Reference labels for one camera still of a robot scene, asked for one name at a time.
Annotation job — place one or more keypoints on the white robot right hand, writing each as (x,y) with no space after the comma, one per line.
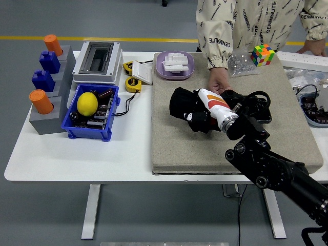
(216,105)

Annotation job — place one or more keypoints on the person's left hand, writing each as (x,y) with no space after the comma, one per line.
(314,46)

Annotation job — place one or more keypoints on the person's right hand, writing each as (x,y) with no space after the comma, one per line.
(217,80)

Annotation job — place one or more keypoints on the black rag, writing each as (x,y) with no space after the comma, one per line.
(180,101)

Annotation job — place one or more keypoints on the person's right forearm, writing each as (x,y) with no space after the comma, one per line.
(218,48)

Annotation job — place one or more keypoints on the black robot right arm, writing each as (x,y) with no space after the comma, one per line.
(271,166)

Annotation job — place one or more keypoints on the person's left forearm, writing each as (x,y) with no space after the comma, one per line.
(316,25)

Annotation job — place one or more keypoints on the white power strip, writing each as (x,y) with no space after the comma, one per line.
(302,60)

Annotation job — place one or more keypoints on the clear bag of metal nuts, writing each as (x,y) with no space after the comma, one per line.
(239,64)

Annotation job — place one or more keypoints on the clear plastic bags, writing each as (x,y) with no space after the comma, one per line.
(299,77)

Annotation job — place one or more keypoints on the colourful puzzle cube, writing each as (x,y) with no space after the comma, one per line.
(261,55)

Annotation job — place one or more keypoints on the grey-brown mat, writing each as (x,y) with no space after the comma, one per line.
(179,146)

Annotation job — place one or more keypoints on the purple plate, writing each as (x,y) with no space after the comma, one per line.
(160,71)

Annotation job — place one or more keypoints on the person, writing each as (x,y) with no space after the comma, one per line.
(256,20)

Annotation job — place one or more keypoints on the light blue tray of boards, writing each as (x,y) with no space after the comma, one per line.
(314,115)

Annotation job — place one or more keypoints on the yellow tape measure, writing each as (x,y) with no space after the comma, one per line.
(132,84)
(127,67)

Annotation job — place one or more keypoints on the black chair caster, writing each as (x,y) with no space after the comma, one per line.
(164,3)

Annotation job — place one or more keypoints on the grey electrical distribution box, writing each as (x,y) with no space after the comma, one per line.
(112,64)

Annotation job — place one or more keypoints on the brown cylindrical capacitor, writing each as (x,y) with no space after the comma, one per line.
(105,93)

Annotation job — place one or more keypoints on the dark circuit board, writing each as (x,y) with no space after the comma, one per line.
(101,115)

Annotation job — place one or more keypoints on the white table leg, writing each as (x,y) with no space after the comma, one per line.
(275,217)
(91,212)

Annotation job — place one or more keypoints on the yellow lemon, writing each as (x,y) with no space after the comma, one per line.
(87,103)

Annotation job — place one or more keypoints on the blue plastic bin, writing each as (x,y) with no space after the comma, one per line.
(87,133)

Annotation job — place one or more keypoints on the orange cylinder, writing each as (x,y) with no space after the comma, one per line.
(41,101)
(52,44)

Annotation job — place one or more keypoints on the blue plastic block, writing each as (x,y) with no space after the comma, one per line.
(49,62)
(43,81)

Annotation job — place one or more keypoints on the grey stepped block holder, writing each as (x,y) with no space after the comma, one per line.
(46,125)

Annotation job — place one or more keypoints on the white switch parts stack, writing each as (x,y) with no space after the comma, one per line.
(175,62)

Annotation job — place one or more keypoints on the white wall switch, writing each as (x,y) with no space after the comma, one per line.
(143,73)

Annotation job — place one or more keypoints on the metal bracket under table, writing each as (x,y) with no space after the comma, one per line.
(226,193)

